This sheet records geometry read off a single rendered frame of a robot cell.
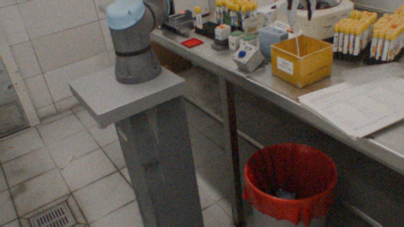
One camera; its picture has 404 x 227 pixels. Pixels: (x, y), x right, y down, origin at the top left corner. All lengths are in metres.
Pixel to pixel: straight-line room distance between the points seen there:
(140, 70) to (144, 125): 0.18
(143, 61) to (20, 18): 1.83
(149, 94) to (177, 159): 0.33
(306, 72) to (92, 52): 2.20
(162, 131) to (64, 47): 1.87
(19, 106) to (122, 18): 1.99
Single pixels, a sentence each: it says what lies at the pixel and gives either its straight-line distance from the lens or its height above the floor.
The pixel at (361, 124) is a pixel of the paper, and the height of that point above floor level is 0.89.
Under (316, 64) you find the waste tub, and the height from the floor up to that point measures 0.93.
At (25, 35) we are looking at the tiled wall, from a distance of 2.93.
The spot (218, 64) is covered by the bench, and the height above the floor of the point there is 0.87.
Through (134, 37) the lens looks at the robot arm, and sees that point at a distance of 1.14.
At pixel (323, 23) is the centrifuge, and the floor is 0.96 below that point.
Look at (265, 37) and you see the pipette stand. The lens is 1.31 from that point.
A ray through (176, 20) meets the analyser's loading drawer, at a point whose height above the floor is 0.93.
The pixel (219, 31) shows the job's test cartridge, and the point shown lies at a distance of 1.43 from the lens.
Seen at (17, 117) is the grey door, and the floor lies 0.11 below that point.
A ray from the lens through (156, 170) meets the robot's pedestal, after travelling 1.32.
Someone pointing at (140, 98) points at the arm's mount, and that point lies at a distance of 1.09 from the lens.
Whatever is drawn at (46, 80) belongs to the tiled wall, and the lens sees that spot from 3.05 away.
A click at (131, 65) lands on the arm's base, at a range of 1.17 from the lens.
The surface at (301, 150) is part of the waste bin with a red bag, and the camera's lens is 1.63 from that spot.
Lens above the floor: 1.43
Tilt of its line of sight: 33 degrees down
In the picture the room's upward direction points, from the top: 8 degrees counter-clockwise
